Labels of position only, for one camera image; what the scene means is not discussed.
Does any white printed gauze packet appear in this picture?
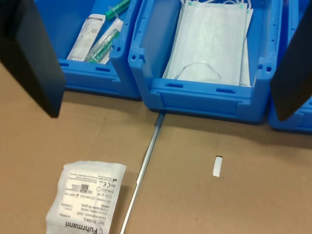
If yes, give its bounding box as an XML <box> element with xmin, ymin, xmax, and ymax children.
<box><xmin>45</xmin><ymin>160</ymin><xmax>127</xmax><ymax>234</ymax></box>

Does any blue plastic storage bin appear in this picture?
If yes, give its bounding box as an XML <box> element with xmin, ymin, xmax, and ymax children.
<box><xmin>34</xmin><ymin>0</ymin><xmax>147</xmax><ymax>99</ymax></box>
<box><xmin>268</xmin><ymin>0</ymin><xmax>312</xmax><ymax>134</ymax></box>
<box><xmin>128</xmin><ymin>0</ymin><xmax>288</xmax><ymax>125</ymax></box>

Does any pale surgical face mask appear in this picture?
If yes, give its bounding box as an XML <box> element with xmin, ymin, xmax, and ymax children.
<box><xmin>238</xmin><ymin>7</ymin><xmax>254</xmax><ymax>87</ymax></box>
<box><xmin>162</xmin><ymin>0</ymin><xmax>252</xmax><ymax>86</ymax></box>

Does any long white printed packet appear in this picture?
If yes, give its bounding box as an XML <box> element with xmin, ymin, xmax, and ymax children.
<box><xmin>66</xmin><ymin>14</ymin><xmax>107</xmax><ymax>61</ymax></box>

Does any clear packet with green syringe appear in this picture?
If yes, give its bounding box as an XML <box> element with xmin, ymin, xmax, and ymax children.
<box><xmin>84</xmin><ymin>18</ymin><xmax>124</xmax><ymax>65</ymax></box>

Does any brown cardboard sheet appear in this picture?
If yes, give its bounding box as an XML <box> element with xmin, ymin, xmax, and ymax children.
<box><xmin>0</xmin><ymin>60</ymin><xmax>161</xmax><ymax>234</ymax></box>
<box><xmin>121</xmin><ymin>112</ymin><xmax>312</xmax><ymax>234</ymax></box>

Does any green syringe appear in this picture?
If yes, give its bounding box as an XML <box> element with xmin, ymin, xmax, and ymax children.
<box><xmin>105</xmin><ymin>0</ymin><xmax>132</xmax><ymax>20</ymax></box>

